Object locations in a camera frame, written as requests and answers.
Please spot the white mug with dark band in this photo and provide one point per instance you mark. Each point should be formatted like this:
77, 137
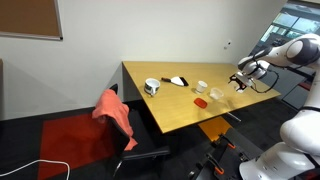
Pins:
152, 86

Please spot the brown cork board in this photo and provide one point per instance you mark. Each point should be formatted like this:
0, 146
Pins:
30, 16

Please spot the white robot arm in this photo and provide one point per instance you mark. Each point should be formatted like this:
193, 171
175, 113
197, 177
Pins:
300, 126

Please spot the orange cloth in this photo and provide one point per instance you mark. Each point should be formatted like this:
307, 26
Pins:
113, 111

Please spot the white paper cup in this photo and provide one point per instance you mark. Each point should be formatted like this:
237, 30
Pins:
201, 86

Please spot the transparent plastic bowl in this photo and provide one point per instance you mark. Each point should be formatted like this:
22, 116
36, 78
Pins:
216, 94

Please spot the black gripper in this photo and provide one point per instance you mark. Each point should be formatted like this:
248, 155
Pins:
246, 79

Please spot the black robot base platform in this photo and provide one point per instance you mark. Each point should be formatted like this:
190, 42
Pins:
226, 156

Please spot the orange square plastic lid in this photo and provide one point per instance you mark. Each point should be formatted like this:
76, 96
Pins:
200, 102

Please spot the black office chair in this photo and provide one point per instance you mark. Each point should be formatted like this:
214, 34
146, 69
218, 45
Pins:
140, 140

